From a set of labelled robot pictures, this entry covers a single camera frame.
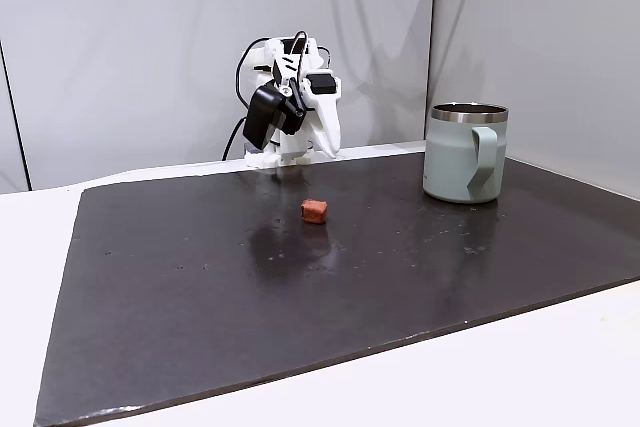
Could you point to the red cube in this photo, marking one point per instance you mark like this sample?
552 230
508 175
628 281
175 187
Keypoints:
314 212

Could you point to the pale green steel-rimmed cup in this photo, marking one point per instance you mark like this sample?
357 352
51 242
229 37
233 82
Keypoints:
450 162

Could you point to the black table mat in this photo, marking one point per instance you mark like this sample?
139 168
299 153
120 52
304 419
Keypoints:
300 297

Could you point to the black camera box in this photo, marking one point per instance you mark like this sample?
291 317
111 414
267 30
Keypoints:
262 117

